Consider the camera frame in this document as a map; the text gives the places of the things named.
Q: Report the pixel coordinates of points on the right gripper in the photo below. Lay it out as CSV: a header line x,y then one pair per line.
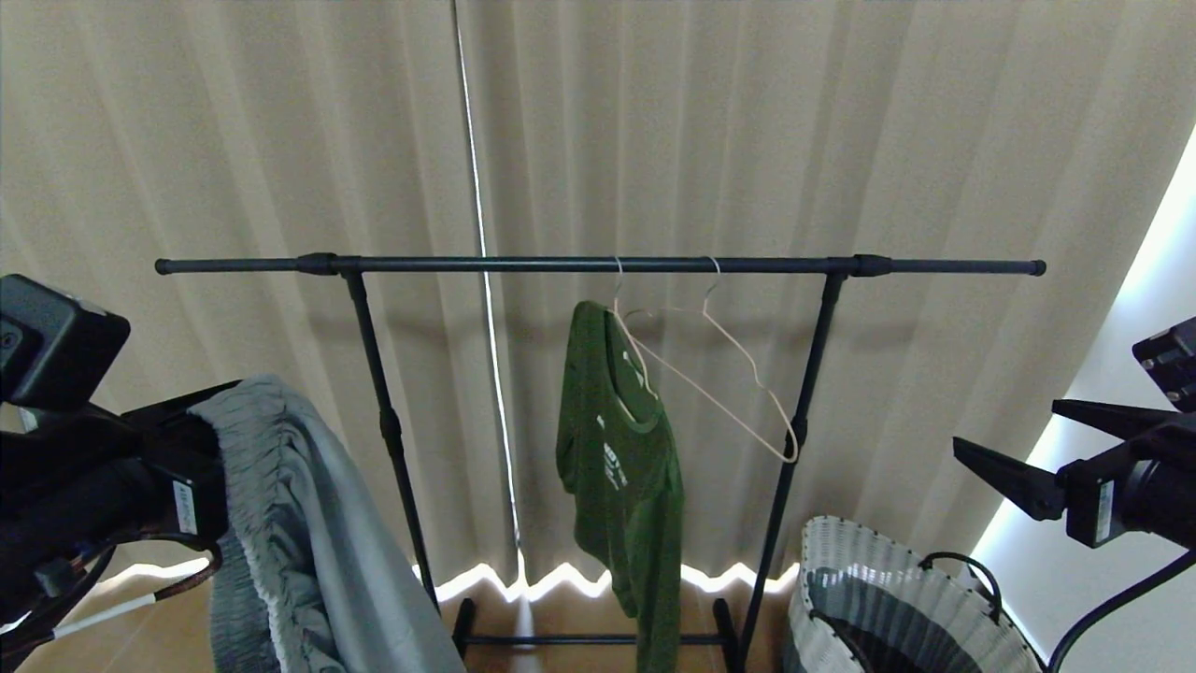
x,y
1149,495

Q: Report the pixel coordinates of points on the pink clothes hanger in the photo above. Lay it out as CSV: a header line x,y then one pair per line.
x,y
712,318
618,304

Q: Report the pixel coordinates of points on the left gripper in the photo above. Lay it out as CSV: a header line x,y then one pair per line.
x,y
84,495

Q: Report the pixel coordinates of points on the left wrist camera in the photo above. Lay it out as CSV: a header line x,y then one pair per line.
x,y
56,346

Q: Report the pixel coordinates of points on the pale grey garment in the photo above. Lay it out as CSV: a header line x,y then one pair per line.
x,y
318,523

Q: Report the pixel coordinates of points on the green printed shirt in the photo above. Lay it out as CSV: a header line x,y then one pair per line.
x,y
626,486

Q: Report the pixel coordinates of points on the white laundry basket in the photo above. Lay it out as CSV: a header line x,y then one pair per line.
x,y
897,579

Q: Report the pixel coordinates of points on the black clothes rack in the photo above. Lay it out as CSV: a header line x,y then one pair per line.
x,y
561,264

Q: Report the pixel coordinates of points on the beige curtain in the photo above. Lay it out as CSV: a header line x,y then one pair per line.
x,y
841,140

